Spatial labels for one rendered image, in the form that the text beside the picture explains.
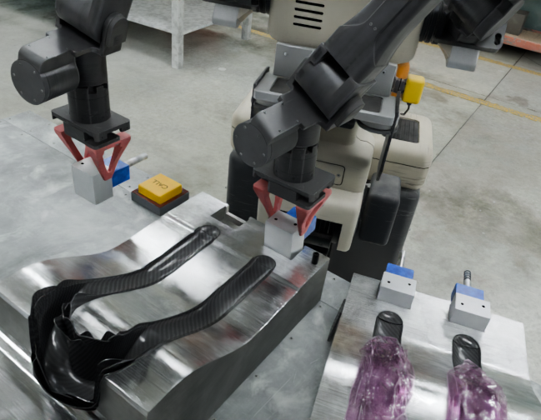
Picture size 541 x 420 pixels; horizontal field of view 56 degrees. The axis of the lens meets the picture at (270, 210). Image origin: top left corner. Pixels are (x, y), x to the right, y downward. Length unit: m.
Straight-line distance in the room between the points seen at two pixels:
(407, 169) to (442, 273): 1.00
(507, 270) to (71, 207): 1.91
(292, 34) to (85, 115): 0.42
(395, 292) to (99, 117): 0.50
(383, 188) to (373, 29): 0.72
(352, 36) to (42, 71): 0.37
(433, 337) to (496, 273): 1.66
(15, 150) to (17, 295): 0.61
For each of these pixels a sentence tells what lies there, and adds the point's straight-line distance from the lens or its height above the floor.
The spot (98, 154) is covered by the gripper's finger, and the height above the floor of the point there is 1.01.
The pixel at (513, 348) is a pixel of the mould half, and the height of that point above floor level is 0.85.
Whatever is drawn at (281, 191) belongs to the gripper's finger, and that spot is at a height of 1.01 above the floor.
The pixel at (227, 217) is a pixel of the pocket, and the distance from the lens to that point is 0.87.
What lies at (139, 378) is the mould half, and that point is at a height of 0.93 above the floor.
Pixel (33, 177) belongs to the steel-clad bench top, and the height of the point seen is 0.80.
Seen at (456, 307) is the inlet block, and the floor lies 0.88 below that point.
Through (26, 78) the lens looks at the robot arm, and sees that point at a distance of 0.71.
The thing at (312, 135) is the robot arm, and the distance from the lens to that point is 0.67.
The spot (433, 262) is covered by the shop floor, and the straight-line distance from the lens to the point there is 2.34.
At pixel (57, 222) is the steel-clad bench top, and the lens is 1.00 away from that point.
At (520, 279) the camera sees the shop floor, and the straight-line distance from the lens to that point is 2.45.
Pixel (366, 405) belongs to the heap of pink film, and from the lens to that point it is 0.60.
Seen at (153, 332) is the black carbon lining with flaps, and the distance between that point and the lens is 0.62.
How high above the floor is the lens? 1.39
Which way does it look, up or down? 35 degrees down
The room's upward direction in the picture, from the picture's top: 8 degrees clockwise
